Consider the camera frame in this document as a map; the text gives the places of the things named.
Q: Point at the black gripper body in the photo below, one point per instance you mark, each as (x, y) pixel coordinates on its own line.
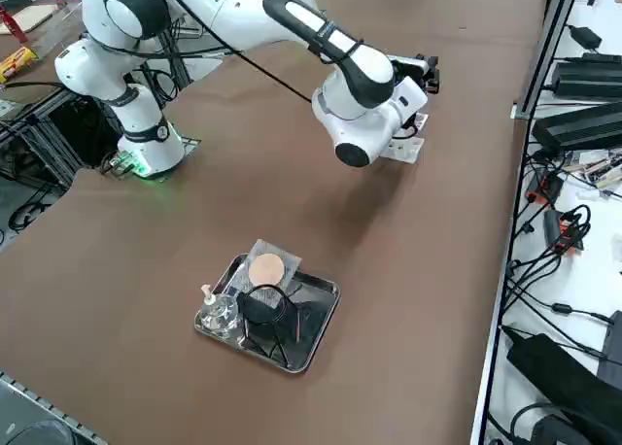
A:
(423, 73)

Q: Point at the glass alcohol lamp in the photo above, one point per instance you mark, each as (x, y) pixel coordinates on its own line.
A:
(221, 314)

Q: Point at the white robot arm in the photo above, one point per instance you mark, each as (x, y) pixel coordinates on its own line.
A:
(146, 27)

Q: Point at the stainless steel tray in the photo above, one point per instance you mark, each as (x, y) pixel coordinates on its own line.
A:
(316, 318)

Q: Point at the white test tube rack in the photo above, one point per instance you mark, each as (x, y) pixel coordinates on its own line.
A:
(405, 148)

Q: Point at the large dark power adapter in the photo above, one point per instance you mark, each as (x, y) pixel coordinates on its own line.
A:
(578, 126)

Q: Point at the black ribbed power adapter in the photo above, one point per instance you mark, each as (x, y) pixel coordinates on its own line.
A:
(588, 80)

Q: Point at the small black power adapter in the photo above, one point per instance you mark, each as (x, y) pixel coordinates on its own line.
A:
(585, 37)

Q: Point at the black and orange adapter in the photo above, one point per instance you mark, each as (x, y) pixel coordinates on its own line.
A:
(559, 229)
(546, 185)

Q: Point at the wooden board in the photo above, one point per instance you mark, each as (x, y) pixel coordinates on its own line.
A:
(31, 17)

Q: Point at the yellow snack packet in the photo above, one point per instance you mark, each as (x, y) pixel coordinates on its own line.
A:
(17, 63)

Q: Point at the aluminium camera post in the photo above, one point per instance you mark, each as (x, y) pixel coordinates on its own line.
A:
(549, 42)

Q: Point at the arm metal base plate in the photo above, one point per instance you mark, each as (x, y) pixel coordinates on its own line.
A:
(192, 146)

